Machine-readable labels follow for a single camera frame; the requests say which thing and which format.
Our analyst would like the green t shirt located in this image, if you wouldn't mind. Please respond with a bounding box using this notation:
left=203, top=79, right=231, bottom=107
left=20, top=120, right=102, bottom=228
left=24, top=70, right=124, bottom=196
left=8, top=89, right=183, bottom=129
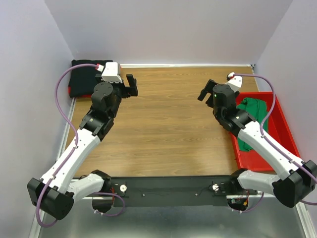
left=237, top=97, right=268, bottom=152

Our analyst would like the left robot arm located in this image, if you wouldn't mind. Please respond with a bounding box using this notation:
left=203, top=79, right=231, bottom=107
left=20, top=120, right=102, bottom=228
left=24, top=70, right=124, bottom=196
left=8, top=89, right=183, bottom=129
left=27, top=74, right=138, bottom=221

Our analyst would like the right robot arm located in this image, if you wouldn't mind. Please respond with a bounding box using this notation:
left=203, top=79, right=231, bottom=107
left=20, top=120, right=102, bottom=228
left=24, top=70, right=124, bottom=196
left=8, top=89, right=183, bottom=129
left=198, top=74, right=317, bottom=208

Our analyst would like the folded black t shirt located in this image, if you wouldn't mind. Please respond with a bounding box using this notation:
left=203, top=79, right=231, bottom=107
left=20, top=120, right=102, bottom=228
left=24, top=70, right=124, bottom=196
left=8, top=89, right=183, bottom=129
left=68, top=67, right=98, bottom=95

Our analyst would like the folded red t shirt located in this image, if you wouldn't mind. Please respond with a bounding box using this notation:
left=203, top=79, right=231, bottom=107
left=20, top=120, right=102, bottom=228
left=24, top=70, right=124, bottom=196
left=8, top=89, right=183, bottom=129
left=68, top=87, right=91, bottom=98

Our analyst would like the red plastic bin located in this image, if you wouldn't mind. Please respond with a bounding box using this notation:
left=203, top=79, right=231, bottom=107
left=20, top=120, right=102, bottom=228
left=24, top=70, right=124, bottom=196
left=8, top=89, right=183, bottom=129
left=230, top=92, right=300, bottom=172

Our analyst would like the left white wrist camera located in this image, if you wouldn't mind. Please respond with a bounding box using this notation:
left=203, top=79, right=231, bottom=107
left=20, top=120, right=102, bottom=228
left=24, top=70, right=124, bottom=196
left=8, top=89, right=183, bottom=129
left=102, top=62, right=123, bottom=83

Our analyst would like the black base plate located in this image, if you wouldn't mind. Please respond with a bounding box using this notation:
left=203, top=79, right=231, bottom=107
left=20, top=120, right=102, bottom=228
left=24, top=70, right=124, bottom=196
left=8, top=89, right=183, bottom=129
left=74, top=175, right=265, bottom=213

